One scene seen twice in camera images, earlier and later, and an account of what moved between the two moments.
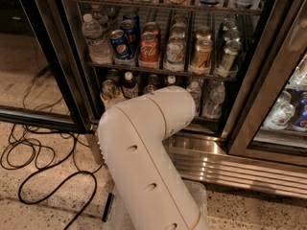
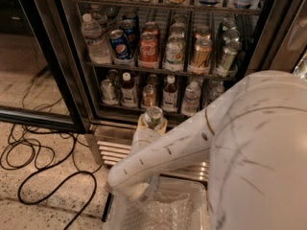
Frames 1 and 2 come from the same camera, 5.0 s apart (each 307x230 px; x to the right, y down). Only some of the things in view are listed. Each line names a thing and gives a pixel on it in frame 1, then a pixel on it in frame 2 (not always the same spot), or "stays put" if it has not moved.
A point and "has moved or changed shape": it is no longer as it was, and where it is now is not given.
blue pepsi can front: [119, 44] stays put
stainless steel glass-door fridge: [239, 50] stays put
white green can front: [175, 56] stays put
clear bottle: [108, 87] has moved or changed shape
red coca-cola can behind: [151, 27] stays put
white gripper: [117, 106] to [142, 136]
